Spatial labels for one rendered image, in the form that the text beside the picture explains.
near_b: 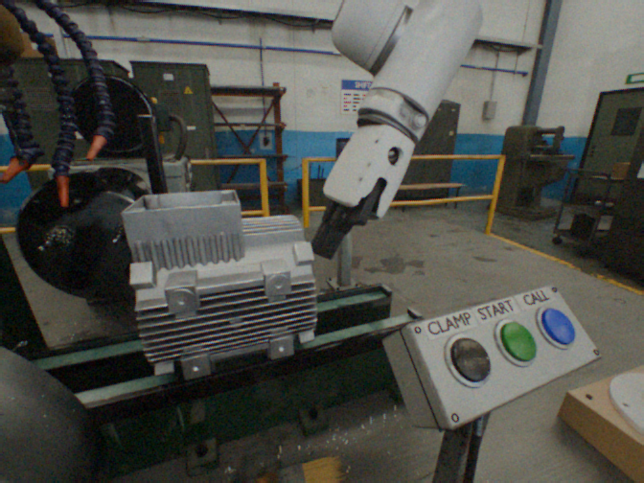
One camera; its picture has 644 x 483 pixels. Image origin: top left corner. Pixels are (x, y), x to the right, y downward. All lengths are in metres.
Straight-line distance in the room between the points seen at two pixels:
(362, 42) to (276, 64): 5.22
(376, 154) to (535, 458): 0.47
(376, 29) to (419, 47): 0.05
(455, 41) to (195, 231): 0.35
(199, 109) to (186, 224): 3.20
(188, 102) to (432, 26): 3.26
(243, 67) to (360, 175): 5.23
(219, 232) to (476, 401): 0.29
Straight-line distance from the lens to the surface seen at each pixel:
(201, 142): 3.51
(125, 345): 0.55
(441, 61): 0.38
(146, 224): 0.35
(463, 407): 0.23
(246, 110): 5.42
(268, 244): 0.37
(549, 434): 0.61
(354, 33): 0.37
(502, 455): 0.55
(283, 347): 0.38
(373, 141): 0.34
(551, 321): 0.30
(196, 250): 0.35
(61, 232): 0.63
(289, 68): 5.60
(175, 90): 3.55
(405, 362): 0.24
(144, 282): 0.34
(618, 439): 0.60
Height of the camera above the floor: 1.21
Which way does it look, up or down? 20 degrees down
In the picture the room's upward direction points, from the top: straight up
